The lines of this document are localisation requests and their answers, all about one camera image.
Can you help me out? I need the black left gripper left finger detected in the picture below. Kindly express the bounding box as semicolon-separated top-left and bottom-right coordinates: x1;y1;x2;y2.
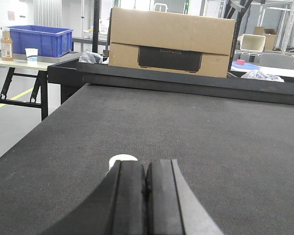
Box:
42;160;146;235

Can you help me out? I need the blue tray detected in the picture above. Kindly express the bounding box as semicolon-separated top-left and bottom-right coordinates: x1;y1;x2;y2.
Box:
232;61;260;70

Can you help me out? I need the clear plastic bag right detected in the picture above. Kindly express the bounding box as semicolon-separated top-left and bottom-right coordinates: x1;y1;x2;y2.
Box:
241;70;284;83

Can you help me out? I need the white valve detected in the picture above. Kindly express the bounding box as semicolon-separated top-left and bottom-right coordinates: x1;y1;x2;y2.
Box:
109;154;138;170

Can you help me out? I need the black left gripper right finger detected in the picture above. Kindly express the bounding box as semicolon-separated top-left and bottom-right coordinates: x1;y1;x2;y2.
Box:
147;159;223;235

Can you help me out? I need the beige open bin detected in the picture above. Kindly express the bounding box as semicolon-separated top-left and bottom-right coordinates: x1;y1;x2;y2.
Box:
237;34;266;52

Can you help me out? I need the grey chair back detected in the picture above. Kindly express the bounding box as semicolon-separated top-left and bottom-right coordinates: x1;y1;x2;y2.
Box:
259;53;294;69

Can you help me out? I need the blue plastic crate on table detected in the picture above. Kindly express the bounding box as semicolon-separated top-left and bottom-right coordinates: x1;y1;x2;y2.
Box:
9;25;73;58

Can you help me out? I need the pink tape roll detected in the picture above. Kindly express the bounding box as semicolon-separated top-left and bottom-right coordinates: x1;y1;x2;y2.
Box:
236;59;245;66

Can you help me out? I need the brown cardboard box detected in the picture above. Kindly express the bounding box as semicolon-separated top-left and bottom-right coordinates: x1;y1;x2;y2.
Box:
109;7;236;78

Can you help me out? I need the black conveyor frame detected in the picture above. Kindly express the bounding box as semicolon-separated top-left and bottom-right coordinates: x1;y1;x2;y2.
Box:
48;59;294;105

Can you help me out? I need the amber drink bottle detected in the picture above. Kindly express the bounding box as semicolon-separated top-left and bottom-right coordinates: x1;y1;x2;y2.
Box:
0;27;13;61

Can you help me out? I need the clear plastic bag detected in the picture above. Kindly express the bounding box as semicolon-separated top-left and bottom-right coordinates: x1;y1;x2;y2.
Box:
241;70;284;83
79;51;103;64

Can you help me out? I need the small cardboard box background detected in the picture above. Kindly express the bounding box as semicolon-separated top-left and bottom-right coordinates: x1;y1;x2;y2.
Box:
253;26;276;50

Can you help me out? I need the folding table with black legs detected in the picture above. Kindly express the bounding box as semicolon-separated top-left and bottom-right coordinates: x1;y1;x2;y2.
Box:
0;51;84;121

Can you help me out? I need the white paper cup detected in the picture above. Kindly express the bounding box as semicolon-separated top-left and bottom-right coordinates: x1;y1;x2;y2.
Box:
25;48;38;65

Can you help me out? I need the clear plastic bag left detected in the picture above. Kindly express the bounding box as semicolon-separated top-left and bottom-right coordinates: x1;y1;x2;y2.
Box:
79;51;103;64

